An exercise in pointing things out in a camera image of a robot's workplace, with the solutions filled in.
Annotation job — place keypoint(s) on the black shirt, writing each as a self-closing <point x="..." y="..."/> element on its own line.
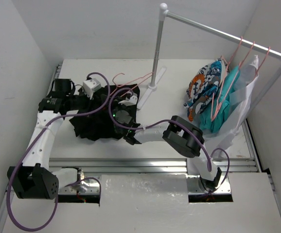
<point x="99" y="125"/>

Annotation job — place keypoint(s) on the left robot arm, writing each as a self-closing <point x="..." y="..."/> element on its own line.
<point x="33" y="180"/>

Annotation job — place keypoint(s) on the white clothes rack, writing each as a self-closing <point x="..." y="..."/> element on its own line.
<point x="156" y="76"/>

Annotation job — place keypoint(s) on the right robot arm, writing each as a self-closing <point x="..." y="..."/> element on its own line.
<point x="185" y="138"/>

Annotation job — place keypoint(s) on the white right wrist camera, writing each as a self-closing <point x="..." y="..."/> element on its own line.
<point x="131" y="99"/>

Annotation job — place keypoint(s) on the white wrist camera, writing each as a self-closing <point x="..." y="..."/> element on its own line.
<point x="91" y="86"/>
<point x="131" y="99"/>

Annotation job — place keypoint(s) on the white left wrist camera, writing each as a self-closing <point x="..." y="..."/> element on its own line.
<point x="91" y="86"/>

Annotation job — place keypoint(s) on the pink wire hanger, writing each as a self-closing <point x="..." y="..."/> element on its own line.
<point x="260" y="65"/>
<point x="136" y="81"/>
<point x="235" y="76"/>
<point x="214" y="113"/>

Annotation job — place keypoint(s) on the white shirt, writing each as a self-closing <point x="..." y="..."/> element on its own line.
<point x="220" y="132"/>

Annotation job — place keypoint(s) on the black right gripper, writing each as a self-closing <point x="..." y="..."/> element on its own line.
<point x="117" y="104"/>

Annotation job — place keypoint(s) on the aluminium rail frame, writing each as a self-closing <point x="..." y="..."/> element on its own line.
<point x="144" y="189"/>

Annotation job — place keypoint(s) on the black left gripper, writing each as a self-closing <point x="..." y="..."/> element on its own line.
<point x="97" y="94"/>

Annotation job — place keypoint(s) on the colourful patterned shirt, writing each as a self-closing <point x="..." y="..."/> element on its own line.
<point x="204" y="86"/>

